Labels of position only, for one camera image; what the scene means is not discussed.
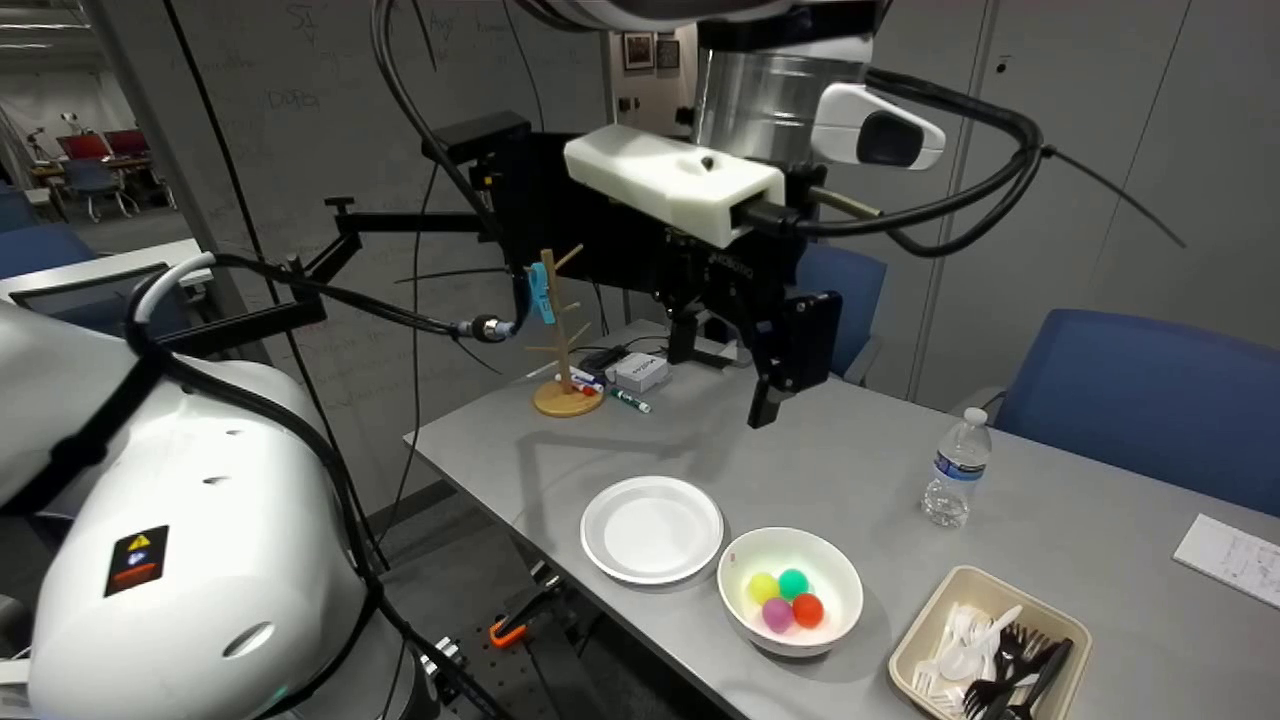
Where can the white foam plate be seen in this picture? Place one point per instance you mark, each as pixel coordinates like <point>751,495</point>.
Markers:
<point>650,530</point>

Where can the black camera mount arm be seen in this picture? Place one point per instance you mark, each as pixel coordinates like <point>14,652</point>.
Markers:
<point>466,153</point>

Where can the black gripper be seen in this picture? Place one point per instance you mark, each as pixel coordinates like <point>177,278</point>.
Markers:
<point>753,292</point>

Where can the beige cutlery tray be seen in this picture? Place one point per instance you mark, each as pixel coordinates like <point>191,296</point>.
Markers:
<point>991,595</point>

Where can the red ball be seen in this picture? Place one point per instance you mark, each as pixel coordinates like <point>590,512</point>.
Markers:
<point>807,608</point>

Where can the blue chair right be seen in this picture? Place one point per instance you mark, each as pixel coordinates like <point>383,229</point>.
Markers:
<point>1155,397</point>

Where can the white bowl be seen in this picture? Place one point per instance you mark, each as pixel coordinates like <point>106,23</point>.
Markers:
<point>830,576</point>

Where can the wooden peg stand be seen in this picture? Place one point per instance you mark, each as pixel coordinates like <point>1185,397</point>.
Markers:
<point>562,392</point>

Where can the purple ball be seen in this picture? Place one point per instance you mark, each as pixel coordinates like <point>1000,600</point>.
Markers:
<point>778,614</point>

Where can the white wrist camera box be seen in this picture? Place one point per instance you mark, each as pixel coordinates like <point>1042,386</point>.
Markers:
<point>681,187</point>

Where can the clear water bottle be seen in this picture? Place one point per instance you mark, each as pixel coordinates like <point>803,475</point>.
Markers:
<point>958,467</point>

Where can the small white box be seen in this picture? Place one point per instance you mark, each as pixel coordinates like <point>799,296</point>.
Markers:
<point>639,373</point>

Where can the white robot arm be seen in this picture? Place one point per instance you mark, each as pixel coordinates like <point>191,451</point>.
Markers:
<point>217,567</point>

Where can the blue chair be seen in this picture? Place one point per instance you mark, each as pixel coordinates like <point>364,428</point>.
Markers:
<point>1155,397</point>
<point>857,285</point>

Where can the yellow ball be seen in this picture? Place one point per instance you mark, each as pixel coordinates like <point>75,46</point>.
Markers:
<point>760,589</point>

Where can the blue chair middle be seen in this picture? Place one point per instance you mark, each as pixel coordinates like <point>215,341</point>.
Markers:
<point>857,285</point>

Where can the green ball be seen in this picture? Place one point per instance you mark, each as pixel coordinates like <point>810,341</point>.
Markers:
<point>795,580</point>

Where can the orange black clamp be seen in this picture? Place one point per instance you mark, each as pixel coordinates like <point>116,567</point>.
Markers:
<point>511,625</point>

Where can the white paper sheet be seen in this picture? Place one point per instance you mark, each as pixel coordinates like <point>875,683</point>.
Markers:
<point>1233,558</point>

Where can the white plastic cutlery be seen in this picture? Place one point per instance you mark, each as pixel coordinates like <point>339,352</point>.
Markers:
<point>967,652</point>

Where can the black plastic fork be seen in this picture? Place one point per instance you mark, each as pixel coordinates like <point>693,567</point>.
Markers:
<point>1025,668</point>

